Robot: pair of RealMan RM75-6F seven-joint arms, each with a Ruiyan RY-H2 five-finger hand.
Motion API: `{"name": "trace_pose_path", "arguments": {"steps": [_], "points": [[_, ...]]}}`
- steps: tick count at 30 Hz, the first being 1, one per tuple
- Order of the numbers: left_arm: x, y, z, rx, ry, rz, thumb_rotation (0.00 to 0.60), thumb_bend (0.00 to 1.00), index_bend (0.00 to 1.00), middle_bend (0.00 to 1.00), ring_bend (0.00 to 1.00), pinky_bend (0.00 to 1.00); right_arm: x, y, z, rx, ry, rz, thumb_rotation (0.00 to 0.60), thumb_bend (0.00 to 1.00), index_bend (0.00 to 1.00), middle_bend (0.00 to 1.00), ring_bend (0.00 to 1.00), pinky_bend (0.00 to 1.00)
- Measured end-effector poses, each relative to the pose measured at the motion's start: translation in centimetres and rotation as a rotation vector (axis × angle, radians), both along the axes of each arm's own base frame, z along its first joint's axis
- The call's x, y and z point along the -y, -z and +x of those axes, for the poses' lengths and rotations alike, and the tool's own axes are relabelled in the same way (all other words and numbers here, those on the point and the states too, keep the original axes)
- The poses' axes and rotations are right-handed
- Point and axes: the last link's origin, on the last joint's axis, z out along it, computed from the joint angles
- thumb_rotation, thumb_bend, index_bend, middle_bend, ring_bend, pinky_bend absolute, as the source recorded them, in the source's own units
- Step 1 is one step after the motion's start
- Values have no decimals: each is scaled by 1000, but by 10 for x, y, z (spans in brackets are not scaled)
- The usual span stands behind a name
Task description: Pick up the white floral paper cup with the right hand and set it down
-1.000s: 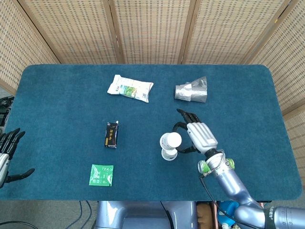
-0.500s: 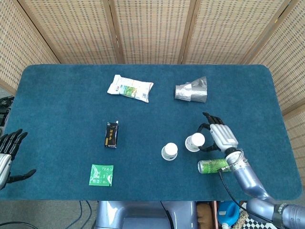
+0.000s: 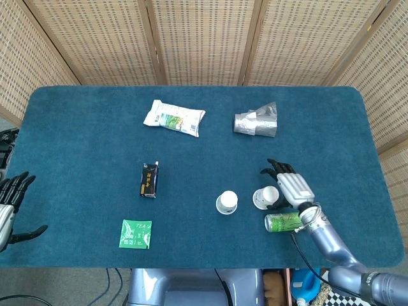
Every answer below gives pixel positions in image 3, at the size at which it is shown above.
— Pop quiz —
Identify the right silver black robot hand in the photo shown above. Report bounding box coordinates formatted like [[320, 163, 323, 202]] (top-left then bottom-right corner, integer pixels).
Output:
[[260, 158, 316, 211]]

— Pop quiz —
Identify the beige rope coil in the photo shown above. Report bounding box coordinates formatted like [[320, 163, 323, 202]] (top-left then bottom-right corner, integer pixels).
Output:
[[314, 285, 333, 306]]

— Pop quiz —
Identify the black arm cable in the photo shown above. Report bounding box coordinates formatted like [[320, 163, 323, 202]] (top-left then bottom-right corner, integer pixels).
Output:
[[290, 226, 363, 296]]

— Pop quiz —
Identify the black carton box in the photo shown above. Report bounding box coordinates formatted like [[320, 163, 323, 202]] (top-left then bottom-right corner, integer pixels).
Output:
[[138, 161, 159, 199]]

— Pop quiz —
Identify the silver robot torso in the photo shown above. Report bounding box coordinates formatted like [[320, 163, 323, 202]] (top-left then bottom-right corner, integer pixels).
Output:
[[127, 268, 265, 306]]

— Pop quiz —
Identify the silver foil bag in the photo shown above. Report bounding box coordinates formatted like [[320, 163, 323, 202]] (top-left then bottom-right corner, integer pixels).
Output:
[[233, 101, 278, 138]]

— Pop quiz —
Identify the woven folding screen panel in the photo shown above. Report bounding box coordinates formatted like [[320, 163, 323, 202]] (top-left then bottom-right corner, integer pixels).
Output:
[[0, 0, 80, 128], [242, 0, 391, 87], [146, 0, 264, 87], [24, 0, 166, 86], [324, 0, 408, 233]]

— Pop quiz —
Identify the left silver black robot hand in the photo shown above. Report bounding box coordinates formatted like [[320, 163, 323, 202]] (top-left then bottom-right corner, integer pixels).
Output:
[[0, 171, 48, 252]]

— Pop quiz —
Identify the blue plastic bottle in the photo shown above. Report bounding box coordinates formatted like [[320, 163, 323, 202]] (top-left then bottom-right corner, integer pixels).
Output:
[[291, 269, 321, 302]]

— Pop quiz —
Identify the white snack bag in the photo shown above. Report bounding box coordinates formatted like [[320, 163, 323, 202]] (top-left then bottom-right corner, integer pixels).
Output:
[[143, 99, 207, 138]]

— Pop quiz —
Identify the black floor cable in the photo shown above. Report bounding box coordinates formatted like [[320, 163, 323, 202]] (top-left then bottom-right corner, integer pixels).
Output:
[[114, 268, 129, 296], [95, 268, 112, 302]]

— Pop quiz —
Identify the white floral paper cup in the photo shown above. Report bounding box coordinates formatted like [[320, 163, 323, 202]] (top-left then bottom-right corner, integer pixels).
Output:
[[252, 186, 281, 210], [215, 190, 238, 215]]

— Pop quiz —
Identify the brown bag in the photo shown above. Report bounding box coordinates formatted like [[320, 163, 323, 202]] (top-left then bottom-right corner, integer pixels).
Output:
[[263, 270, 288, 306]]

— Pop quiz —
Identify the green drink can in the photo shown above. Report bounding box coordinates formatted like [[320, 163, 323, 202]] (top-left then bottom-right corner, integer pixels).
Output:
[[264, 212, 302, 233]]

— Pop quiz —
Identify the green tea sachet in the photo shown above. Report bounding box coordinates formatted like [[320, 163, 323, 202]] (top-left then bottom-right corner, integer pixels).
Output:
[[118, 219, 153, 249]]

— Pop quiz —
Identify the black white checkered board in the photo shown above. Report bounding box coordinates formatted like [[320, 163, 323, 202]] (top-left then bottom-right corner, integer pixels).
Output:
[[328, 291, 372, 306]]

